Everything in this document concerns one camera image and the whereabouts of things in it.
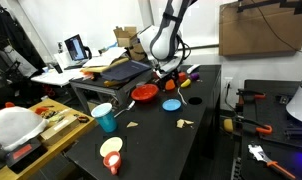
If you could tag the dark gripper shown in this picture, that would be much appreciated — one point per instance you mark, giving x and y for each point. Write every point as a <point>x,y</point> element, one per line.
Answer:
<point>167,70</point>

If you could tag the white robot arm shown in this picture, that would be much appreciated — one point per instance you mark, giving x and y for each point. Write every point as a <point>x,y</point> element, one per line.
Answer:
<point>161,43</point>

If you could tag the blue plate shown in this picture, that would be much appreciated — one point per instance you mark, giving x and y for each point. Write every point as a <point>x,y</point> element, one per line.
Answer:
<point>171,105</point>

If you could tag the orange cup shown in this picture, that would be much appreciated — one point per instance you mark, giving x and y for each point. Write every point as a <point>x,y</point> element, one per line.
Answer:
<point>170,85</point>

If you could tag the yellow toy banana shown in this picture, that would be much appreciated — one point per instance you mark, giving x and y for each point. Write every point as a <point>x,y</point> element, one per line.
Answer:
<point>185,83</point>

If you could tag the white tube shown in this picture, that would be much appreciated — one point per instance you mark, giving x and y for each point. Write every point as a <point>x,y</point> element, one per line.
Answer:
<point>193,68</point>

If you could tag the purple toy eggplant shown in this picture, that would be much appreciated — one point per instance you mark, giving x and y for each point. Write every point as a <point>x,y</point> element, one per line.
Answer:
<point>194,76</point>

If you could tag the red bowl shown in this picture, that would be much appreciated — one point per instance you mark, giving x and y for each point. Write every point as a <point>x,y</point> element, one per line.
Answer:
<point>144,92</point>

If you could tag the blue bin lid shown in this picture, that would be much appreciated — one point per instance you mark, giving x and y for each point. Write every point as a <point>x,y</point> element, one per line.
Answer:
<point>126,70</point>

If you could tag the open cardboard boxes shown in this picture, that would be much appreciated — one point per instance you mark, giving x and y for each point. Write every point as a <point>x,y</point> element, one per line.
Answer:
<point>129,40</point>

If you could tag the large white paper scrap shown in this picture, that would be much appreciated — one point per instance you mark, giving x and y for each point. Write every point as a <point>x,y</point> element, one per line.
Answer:
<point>181,123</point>

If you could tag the white paper pile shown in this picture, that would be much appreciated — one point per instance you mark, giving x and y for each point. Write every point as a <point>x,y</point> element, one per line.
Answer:
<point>104,57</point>

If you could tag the cream cheese wedge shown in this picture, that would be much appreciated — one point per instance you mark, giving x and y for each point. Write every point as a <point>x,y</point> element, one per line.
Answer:
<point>132,124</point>

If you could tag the teal cup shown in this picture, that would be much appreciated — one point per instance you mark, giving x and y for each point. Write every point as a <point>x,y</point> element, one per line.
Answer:
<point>105,118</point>

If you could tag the yellow round object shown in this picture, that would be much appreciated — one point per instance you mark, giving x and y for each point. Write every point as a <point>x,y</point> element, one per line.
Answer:
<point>228,125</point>

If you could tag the cream round disc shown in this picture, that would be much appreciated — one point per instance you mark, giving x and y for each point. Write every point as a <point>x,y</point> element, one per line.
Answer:
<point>111,146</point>

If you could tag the black monitor screen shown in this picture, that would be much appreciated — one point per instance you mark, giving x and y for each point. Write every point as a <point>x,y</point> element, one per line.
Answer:
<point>75,47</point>

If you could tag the large cardboard box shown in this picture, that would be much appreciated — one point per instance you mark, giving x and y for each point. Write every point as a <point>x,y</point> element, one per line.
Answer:
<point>262,28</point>

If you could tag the small red mug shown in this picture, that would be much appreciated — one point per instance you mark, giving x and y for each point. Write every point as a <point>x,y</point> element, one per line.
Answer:
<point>111,161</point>

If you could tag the yellow wooden table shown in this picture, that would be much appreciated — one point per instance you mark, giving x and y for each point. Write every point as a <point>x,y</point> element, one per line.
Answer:
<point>67,131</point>

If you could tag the white plastic bag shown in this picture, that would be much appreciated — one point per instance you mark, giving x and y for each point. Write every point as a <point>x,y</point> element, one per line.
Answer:
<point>16,126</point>

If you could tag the black scale with red panel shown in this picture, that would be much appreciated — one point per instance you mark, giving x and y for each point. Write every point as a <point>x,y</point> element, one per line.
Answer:
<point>24,151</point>

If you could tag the white wall outlet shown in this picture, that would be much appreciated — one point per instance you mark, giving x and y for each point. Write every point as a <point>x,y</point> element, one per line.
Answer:
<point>228,83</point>

